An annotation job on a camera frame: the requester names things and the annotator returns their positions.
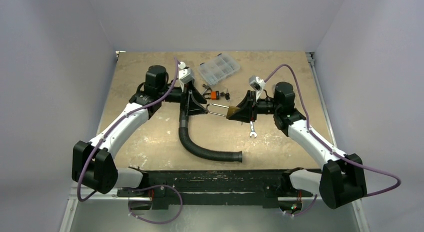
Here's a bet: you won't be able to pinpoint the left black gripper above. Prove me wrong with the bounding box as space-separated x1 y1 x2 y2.
158 80 208 116

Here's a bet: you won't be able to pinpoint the brass padlock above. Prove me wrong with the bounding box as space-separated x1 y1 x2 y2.
206 103 240 119

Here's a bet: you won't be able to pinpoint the orange padlock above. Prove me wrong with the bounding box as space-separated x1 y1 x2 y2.
203 91 221 100

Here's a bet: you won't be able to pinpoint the black keys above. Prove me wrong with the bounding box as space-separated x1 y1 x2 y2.
220 89 231 102

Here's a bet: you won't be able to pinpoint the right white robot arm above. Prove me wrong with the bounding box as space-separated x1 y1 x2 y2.
226 82 367 209

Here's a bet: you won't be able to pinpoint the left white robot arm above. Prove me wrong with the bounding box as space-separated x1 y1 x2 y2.
71 62 206 196

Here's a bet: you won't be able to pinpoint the silver wrench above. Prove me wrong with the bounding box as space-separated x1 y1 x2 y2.
249 121 258 138

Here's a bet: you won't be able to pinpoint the clear plastic organizer box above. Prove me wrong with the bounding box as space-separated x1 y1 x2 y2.
197 53 241 85

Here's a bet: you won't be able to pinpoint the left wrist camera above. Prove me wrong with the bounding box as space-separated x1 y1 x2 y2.
178 62 195 91

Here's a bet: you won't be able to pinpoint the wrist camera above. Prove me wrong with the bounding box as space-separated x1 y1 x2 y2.
248 75 266 101
178 62 195 91

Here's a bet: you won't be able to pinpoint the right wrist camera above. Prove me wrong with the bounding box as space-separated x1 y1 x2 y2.
248 75 266 101

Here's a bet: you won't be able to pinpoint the black corrugated hose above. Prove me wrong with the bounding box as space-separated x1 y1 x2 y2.
178 112 244 163

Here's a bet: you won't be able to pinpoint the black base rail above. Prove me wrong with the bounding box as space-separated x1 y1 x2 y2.
117 169 312 209

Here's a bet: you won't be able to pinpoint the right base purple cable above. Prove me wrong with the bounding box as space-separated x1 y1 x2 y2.
279 192 320 218

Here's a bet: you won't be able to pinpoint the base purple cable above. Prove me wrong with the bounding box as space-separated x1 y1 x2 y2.
127 184 183 224
279 192 320 218

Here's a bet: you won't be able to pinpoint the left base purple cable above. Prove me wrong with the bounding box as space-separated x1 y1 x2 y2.
127 184 183 224

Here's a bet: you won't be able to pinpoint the aluminium frame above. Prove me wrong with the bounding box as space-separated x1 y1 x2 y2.
60 185 370 231

